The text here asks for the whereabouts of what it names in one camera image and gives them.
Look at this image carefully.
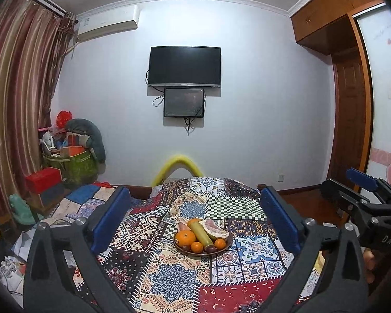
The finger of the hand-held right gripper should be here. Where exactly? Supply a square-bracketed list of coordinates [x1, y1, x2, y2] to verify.
[346, 167, 391, 207]
[321, 178, 391, 228]

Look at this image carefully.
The small black wall monitor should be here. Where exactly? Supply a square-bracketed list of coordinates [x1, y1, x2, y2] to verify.
[164, 87, 205, 118]

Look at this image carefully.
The large black wall television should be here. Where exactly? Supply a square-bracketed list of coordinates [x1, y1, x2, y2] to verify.
[148, 46, 221, 88]

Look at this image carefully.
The large peeled pomelo segment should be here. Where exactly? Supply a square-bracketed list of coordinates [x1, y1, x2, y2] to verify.
[205, 220, 230, 241]

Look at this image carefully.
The green fabric bag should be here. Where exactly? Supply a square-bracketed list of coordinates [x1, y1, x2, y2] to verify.
[42, 149, 99, 190]

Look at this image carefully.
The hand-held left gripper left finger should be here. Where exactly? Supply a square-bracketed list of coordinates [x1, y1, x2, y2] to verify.
[23, 186, 134, 313]

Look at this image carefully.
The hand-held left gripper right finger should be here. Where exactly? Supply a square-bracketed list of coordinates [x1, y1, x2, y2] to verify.
[257, 185, 369, 313]

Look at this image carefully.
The wooden bed footboard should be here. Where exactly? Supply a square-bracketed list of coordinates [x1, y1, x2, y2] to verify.
[112, 184, 154, 200]

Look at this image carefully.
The orange box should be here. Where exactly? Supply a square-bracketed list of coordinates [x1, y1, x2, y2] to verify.
[60, 145, 86, 159]

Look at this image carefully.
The dark box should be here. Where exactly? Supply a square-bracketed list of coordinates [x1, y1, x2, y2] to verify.
[39, 183, 66, 205]

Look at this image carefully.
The striped brown curtain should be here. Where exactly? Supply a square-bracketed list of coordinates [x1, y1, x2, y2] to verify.
[0, 0, 73, 238]

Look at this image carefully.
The white air conditioner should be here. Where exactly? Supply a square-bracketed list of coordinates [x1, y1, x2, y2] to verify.
[76, 7, 140, 42]

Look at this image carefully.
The wooden wardrobe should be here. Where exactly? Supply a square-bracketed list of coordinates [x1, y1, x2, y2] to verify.
[289, 0, 387, 56]

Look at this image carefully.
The red box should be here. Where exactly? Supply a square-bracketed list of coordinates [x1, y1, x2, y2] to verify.
[26, 167, 63, 195]

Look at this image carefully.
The large orange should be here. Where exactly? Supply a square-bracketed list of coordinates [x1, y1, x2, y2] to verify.
[175, 230, 197, 248]

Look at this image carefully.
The teal plastic toy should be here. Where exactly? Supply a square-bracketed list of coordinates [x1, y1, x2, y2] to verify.
[9, 194, 37, 226]

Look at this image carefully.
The brown wooden door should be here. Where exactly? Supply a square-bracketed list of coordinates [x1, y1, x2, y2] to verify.
[327, 46, 371, 190]

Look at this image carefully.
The brown oval plate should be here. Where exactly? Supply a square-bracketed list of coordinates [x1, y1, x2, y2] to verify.
[173, 231, 234, 257]

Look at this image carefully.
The red plastic bag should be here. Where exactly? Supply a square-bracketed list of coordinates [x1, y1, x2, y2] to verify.
[56, 111, 73, 128]

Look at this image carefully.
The white sliding door with hearts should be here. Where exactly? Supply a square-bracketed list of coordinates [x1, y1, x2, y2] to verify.
[355, 3, 391, 203]

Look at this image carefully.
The yellow foam tube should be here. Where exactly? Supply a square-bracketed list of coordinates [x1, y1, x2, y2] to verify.
[151, 153, 203, 187]

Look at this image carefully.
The patchwork patterned blanket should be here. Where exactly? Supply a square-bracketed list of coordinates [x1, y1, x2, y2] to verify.
[47, 176, 326, 313]

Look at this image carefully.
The long yellow banana piece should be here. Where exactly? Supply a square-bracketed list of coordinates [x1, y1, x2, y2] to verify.
[198, 221, 215, 248]

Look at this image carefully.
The person's right hand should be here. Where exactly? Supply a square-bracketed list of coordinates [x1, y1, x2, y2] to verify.
[363, 249, 378, 285]

